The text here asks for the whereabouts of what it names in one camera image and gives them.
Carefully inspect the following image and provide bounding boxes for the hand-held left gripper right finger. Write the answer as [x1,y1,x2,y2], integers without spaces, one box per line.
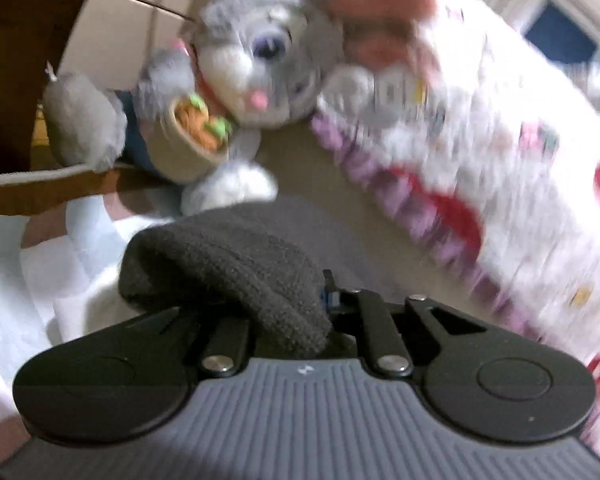
[320,270,488,377]

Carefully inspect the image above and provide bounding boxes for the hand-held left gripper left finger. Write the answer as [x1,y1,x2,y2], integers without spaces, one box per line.
[125,305,255,377]

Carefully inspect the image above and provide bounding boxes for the dark grey garment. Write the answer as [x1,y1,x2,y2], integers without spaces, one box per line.
[117,195,431,361]

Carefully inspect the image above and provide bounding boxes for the beige bed base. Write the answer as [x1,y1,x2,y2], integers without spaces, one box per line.
[252,125,481,311]

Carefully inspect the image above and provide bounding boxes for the white folded garment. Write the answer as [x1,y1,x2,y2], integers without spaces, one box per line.
[0,215,181,461]

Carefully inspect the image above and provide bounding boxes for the checkered floor mat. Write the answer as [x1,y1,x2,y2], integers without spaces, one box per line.
[0,162,191,466]

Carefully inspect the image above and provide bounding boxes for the white quilted bedspread red print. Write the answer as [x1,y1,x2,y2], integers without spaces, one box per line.
[220,0,600,461]

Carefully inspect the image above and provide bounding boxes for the grey plush rabbit toy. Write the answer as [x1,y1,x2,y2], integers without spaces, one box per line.
[41,0,446,217]

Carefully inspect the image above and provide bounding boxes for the cream drawer cabinet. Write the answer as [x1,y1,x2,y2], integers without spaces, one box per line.
[55,0,241,91]

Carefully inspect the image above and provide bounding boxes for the dark wooden nightstand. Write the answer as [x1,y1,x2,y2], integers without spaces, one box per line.
[0,0,106,171]

